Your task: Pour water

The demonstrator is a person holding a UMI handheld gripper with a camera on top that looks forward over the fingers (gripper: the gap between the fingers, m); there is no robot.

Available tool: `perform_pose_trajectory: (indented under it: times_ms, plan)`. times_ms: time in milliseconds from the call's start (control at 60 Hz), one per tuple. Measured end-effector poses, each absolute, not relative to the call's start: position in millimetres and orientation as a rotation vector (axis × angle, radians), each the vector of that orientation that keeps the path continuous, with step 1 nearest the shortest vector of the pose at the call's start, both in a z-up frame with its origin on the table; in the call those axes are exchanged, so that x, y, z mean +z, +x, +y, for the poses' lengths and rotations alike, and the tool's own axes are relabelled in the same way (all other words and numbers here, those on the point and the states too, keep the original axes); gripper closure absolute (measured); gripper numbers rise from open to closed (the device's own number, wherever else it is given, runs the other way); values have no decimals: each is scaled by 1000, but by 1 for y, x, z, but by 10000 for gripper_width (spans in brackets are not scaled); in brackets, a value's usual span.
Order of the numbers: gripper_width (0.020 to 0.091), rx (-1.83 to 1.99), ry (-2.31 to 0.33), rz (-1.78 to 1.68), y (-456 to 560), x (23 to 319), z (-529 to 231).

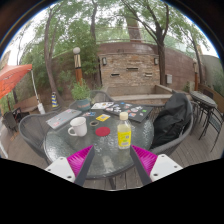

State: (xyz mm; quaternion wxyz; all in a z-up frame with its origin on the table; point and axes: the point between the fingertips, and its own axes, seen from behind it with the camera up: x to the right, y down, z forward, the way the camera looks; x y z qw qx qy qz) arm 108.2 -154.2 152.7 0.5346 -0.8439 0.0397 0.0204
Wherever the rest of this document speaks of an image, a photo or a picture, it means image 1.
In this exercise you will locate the grey wall box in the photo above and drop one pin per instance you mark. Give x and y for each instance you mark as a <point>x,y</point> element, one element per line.
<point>169,79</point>

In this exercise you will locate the blue yellow striped cone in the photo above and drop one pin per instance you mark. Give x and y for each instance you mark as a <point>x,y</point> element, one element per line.
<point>54,100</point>

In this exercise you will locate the yellow square card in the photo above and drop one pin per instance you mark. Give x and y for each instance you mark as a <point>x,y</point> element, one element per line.
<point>103,117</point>

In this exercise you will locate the white ceramic mug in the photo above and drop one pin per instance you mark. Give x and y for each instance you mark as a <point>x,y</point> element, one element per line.
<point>79,127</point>

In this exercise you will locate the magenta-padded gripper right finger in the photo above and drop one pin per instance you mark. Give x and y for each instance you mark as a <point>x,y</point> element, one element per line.
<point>165,165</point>

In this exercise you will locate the white sticker sheet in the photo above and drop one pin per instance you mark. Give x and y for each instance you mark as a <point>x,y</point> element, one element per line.
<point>101,105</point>

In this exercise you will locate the flat round red coaster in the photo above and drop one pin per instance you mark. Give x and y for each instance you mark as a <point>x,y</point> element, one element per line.
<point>102,131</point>

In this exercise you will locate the round dark patio table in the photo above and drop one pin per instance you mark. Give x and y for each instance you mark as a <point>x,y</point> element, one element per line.
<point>202,99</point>

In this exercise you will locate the dark wicker chair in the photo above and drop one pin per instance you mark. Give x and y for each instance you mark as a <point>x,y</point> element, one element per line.
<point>9,120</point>

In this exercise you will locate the silver laptop with stickers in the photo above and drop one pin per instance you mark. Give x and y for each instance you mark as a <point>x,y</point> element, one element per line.
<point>63,118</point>

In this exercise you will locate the forked trunk tree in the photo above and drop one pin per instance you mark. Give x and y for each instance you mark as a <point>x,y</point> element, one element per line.
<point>48,60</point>

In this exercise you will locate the dark metal patio chair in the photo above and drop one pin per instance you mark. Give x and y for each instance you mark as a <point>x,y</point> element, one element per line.
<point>215,123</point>
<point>196,113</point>

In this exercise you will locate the orange canopy with pole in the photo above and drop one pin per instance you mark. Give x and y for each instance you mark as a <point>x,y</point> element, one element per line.
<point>11,78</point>

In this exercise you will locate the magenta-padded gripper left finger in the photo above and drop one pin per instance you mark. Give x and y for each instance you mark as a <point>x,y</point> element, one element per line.
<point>60,166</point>

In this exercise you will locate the clear bottle with yellow label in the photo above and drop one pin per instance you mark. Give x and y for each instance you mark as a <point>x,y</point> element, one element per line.
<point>124,135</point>

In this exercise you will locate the wall lantern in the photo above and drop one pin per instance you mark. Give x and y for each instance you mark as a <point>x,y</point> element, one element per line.
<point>156,61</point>
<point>104,61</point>

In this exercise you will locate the wooden bench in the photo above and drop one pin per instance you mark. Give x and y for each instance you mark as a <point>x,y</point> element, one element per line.
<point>26,103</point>

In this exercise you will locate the dark trunk tree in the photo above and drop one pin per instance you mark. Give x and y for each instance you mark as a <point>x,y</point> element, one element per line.
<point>161,60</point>

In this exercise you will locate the black jacket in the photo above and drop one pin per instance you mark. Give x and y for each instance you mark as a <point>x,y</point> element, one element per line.
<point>171,118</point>

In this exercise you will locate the green plant in blue pot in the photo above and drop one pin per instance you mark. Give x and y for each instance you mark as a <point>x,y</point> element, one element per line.
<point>81,93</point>

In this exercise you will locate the blue sticker card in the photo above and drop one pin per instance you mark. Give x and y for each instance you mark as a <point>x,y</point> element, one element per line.
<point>89,114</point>

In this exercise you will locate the striped lamp post with globe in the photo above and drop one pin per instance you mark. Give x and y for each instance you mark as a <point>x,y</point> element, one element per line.
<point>77,66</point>

